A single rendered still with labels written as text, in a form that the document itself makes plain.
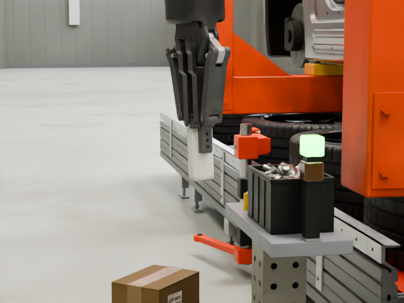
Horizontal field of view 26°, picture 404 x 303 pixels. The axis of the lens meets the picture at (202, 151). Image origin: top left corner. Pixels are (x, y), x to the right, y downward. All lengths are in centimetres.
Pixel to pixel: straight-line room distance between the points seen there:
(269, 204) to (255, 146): 123
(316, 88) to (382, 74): 200
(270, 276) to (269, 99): 188
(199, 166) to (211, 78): 12
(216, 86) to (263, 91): 268
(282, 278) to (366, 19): 59
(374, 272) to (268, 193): 37
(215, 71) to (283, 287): 98
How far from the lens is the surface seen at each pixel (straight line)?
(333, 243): 177
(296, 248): 175
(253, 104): 375
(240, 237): 308
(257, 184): 190
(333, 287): 233
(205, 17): 108
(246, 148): 302
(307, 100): 381
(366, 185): 185
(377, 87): 183
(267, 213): 182
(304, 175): 173
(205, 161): 112
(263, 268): 195
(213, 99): 107
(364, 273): 212
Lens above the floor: 86
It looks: 8 degrees down
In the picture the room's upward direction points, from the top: straight up
